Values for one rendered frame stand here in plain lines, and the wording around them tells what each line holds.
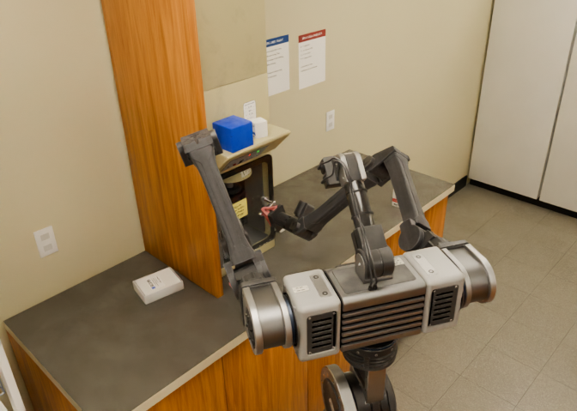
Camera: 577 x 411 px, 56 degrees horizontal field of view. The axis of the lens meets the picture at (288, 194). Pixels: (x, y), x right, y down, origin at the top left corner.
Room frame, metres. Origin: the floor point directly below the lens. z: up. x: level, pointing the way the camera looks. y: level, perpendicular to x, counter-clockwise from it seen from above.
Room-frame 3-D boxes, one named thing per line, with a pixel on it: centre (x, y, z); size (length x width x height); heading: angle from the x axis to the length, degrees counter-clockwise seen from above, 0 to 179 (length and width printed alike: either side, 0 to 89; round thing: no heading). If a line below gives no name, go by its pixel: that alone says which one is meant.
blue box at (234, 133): (1.79, 0.19, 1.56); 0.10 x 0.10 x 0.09; 46
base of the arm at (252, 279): (1.03, 0.08, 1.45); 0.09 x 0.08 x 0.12; 106
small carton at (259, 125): (1.88, 0.10, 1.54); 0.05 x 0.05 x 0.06; 31
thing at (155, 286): (1.72, 0.52, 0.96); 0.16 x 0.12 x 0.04; 125
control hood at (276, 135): (1.84, 0.14, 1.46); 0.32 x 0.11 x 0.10; 136
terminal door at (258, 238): (1.88, 0.17, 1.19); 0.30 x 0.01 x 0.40; 135
